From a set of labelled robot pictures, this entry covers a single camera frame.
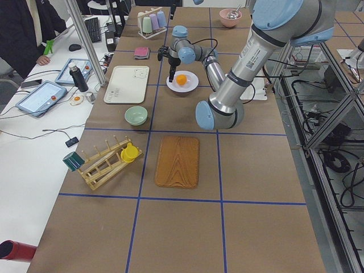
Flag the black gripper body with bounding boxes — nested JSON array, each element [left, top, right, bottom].
[[168, 55, 180, 71]]

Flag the orange fruit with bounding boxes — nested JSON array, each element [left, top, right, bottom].
[[176, 74, 187, 86]]

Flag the white round plate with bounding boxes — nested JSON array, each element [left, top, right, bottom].
[[166, 71, 198, 93]]

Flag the cream bear tray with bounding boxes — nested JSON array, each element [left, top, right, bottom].
[[104, 65, 150, 104]]

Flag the brown wooden tray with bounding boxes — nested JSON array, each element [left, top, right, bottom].
[[155, 135, 200, 189]]

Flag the blue tumbler cup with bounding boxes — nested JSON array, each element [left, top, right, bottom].
[[156, 10, 167, 28]]

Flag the purple tumbler cup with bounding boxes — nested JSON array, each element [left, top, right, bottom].
[[149, 14, 159, 31]]

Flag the white cup rack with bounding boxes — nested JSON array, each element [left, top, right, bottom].
[[137, 7, 167, 39]]

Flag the green tumbler cup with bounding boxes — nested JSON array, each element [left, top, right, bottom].
[[142, 16, 153, 35]]

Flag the pink and grey cloth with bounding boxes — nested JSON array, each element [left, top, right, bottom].
[[134, 47, 150, 60]]

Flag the pink bowl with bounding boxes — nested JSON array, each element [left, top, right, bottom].
[[219, 9, 242, 28]]

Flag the green ceramic bowl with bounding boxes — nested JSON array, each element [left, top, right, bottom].
[[124, 106, 148, 126]]

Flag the metal spoon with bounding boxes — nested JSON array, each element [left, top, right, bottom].
[[227, 5, 242, 20]]

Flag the black keyboard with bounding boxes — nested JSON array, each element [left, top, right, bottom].
[[84, 18, 102, 43]]

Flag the small silver cup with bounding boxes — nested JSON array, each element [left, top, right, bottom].
[[85, 92, 96, 104]]

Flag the black water bottle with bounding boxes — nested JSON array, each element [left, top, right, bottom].
[[68, 62, 89, 92]]

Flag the yellow mug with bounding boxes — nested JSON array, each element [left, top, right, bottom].
[[121, 142, 139, 163]]

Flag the fried egg toy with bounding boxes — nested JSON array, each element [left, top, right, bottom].
[[69, 95, 84, 106]]

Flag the black computer mouse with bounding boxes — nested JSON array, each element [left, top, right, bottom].
[[68, 44, 82, 52]]

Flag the far teach pendant tablet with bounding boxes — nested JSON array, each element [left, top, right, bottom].
[[55, 59, 93, 86]]

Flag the teach pendant tablet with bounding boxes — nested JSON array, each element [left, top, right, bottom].
[[55, 59, 93, 86], [15, 81, 68, 117]]

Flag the small black sensor puck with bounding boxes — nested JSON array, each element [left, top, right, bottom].
[[65, 137, 79, 148]]

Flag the wooden cup rack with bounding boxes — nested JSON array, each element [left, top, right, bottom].
[[77, 136, 143, 191]]

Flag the dark green mug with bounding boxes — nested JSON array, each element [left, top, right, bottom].
[[63, 151, 85, 172]]

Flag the near teach pendant tablet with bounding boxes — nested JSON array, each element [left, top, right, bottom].
[[15, 81, 68, 117]]

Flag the person in dark clothes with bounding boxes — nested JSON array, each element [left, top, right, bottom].
[[1, 1, 67, 78]]

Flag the red cylinder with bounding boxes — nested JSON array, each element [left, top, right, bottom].
[[1, 240, 38, 262]]

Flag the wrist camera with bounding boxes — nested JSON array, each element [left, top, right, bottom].
[[157, 45, 169, 61]]

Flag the aluminium frame post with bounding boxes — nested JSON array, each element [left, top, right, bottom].
[[64, 0, 106, 87]]

